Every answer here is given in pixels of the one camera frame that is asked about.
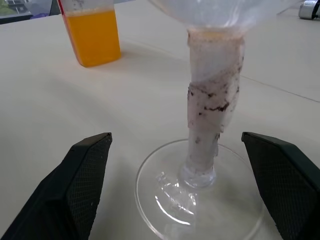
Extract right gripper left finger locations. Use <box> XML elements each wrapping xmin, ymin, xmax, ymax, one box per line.
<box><xmin>0</xmin><ymin>132</ymin><xmax>113</xmax><ymax>240</ymax></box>

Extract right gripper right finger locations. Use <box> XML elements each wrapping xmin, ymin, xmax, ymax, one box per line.
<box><xmin>240</xmin><ymin>131</ymin><xmax>320</xmax><ymax>240</ymax></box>

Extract clear plastic wine glass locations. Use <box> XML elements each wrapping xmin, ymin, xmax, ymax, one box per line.
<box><xmin>134</xmin><ymin>0</ymin><xmax>305</xmax><ymax>240</ymax></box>

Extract bottle with orange liquid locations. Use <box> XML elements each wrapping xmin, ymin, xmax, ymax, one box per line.
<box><xmin>56</xmin><ymin>0</ymin><xmax>123</xmax><ymax>68</ymax></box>

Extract silver purple folded umbrella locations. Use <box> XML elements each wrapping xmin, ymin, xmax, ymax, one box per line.
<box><xmin>276</xmin><ymin>0</ymin><xmax>320</xmax><ymax>20</ymax></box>

